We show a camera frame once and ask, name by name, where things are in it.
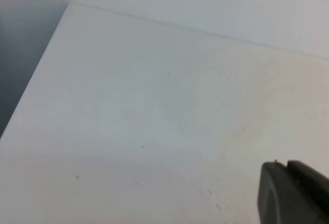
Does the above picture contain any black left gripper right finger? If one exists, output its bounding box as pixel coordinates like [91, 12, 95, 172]
[287, 160, 328, 223]

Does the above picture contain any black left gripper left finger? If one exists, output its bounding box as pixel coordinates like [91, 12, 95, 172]
[258, 162, 308, 223]

